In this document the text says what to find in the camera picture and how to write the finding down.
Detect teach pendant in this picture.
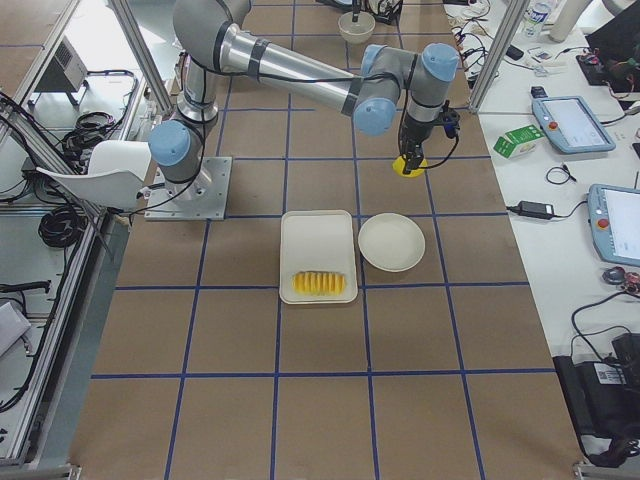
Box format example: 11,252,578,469
531,96,616,154
587,184,639,267

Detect yellow lemon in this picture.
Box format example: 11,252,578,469
392,156,428,178

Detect teach pendant far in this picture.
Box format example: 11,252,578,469
531,96,616,154

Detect green white box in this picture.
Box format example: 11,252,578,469
493,124,544,159

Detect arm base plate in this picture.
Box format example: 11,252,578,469
143,157,232,221

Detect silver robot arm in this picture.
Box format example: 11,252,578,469
148,1,459,202

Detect black power adapter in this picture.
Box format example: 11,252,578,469
518,200,555,220

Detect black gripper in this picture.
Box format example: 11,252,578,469
399,114,441,175

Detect white chair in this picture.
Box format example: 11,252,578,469
36,140,151,211

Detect teach pendant near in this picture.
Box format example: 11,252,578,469
587,184,639,267

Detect white bowl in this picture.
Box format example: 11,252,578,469
338,12,376,44

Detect white rectangular tray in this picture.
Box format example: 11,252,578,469
279,210,358,305

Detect white round plate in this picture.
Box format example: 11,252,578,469
358,213,426,273

